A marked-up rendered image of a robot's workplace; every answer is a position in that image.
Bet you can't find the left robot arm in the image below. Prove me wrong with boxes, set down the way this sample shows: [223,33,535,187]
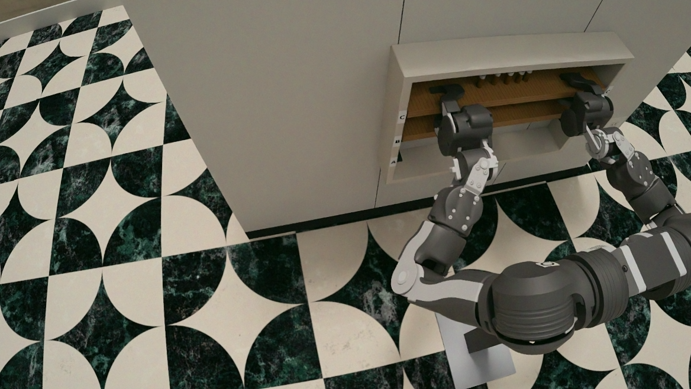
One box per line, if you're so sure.
[391,147,646,355]

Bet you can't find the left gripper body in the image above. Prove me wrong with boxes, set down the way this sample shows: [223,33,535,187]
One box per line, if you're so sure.
[438,103,493,157]

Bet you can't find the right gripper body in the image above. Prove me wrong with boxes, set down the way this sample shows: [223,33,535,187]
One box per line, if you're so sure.
[560,92,613,154]

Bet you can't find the beige wall rack case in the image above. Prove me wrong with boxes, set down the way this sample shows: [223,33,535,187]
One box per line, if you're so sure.
[377,31,634,185]

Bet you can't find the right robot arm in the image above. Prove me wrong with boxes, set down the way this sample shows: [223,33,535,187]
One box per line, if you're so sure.
[585,127,691,300]

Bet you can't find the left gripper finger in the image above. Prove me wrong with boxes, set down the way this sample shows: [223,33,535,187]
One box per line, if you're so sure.
[429,83,465,133]
[433,114,442,138]

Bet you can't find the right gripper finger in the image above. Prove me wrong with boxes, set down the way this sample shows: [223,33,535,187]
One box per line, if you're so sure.
[557,97,574,107]
[559,72,604,97]

